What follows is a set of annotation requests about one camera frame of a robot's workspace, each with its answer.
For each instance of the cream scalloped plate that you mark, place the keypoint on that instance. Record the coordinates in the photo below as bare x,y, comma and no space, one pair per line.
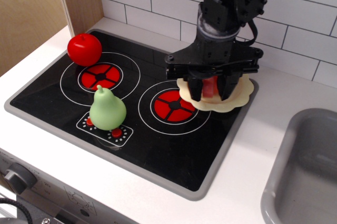
238,98

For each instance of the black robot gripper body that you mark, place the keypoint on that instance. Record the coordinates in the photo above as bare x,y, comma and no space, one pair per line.
204,58

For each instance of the red toy apple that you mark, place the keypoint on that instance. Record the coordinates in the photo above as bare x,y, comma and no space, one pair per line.
84,49

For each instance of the grey sink basin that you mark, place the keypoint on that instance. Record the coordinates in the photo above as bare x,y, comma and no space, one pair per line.
301,187

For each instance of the black toy stovetop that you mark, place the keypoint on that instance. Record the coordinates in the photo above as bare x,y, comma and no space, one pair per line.
163,138

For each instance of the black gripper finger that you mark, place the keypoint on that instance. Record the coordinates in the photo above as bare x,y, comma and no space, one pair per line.
195,86
226,84

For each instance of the grey oven front panel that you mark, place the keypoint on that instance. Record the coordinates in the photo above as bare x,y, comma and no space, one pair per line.
61,201

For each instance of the red plastic cup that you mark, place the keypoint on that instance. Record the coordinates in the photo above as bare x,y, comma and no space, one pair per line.
210,89

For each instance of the grey oven knob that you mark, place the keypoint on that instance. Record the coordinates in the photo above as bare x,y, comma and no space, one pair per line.
19,178

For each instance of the green toy pear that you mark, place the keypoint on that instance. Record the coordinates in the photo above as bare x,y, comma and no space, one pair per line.
107,111

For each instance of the wooden side panel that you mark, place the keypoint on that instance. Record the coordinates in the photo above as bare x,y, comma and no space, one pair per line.
27,24

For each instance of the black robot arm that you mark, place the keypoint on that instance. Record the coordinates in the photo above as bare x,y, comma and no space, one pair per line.
223,19

